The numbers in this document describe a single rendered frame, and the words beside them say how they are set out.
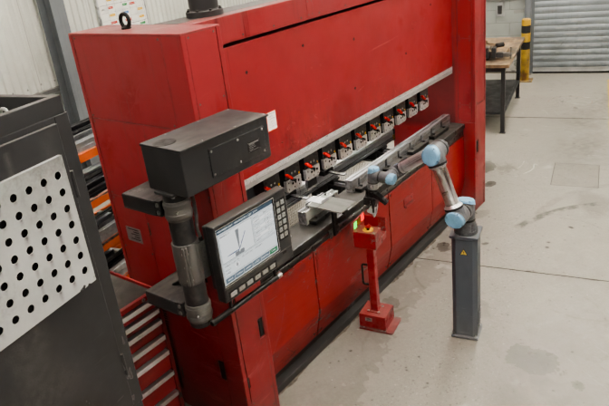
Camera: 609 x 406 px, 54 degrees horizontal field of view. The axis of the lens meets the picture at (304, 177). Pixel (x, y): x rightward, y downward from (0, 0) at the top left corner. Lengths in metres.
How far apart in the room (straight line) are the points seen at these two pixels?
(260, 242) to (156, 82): 0.89
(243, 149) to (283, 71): 1.14
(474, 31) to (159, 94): 3.27
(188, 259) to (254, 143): 0.55
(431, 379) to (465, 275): 0.69
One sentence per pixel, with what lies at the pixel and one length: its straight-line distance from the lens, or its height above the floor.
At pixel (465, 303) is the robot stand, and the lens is 4.18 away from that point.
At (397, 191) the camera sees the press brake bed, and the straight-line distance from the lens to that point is 4.69.
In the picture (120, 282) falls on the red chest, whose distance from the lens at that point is 3.50.
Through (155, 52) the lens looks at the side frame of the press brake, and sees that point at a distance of 2.86.
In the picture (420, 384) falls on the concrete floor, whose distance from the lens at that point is 3.98.
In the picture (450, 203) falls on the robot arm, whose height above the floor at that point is 1.04.
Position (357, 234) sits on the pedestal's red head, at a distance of 4.02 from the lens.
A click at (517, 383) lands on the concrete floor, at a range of 4.04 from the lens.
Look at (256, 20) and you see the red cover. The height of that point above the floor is 2.24.
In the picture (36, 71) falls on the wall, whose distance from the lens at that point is 7.59.
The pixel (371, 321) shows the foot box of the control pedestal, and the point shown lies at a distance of 4.38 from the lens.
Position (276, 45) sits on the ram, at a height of 2.07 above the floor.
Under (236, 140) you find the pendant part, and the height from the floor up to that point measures 1.89.
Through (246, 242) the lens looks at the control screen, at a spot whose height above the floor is 1.46.
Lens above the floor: 2.64
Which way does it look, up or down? 22 degrees down
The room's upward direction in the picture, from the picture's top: 7 degrees counter-clockwise
